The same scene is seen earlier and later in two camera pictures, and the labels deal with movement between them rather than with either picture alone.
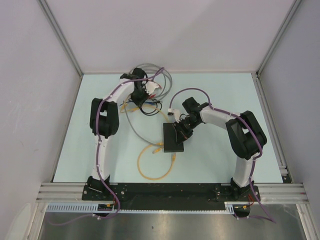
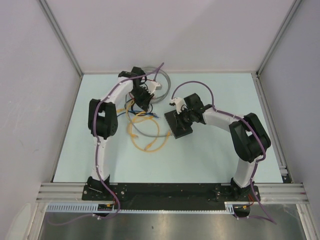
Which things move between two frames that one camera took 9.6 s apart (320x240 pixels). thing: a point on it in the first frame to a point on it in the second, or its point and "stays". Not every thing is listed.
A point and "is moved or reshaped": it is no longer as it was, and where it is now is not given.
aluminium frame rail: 268,192 stays
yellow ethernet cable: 157,178 to 153,150
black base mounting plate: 165,196 stays
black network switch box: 170,144 is moved or reshaped
